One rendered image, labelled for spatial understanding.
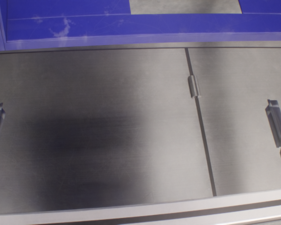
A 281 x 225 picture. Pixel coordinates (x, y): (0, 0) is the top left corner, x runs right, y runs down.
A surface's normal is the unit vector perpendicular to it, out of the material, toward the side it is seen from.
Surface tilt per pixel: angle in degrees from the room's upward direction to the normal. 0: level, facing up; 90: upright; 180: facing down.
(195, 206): 90
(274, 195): 90
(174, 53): 90
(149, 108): 90
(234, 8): 0
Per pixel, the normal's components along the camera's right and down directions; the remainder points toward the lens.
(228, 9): 0.13, 0.91
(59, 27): 0.15, -0.41
